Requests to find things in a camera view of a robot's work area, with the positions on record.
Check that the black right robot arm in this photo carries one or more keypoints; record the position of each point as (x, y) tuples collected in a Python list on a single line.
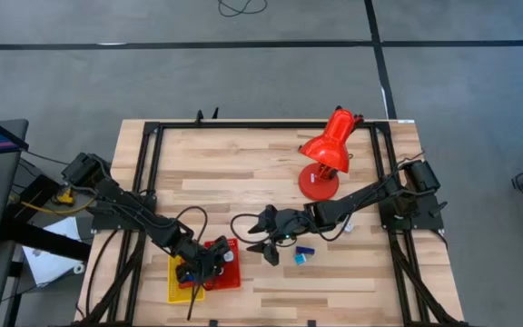
[(357, 200)]

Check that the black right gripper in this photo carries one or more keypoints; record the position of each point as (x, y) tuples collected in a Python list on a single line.
[(289, 222)]

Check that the red plastic basket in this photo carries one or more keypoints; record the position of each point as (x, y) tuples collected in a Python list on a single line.
[(232, 277)]

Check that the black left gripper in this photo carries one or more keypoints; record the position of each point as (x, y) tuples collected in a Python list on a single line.
[(204, 265)]

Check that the teal white charger cube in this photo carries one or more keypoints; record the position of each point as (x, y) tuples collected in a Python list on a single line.
[(300, 259)]

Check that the dark blue digital clock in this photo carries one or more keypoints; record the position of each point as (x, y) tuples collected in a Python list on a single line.
[(307, 250)]

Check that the yellow black clamp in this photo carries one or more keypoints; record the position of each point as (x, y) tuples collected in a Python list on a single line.
[(66, 197)]

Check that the black metal table frame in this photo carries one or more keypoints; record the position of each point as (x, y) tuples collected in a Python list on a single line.
[(266, 125)]

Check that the white tape roll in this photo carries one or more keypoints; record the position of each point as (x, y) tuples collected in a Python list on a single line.
[(75, 269)]

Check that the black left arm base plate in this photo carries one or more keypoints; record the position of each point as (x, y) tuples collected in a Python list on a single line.
[(102, 222)]

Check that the red desk lamp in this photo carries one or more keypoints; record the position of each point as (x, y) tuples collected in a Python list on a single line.
[(329, 145)]

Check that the black stand beam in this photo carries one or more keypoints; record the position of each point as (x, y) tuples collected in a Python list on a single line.
[(48, 240)]

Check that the white paper sheet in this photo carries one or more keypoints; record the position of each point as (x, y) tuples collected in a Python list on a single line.
[(48, 268)]

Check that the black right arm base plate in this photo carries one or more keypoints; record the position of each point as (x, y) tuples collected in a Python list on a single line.
[(429, 222)]

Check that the yellow plastic basket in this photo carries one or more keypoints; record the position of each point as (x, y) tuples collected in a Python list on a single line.
[(175, 293)]

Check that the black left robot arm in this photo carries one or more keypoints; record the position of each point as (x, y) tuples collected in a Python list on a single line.
[(125, 204)]

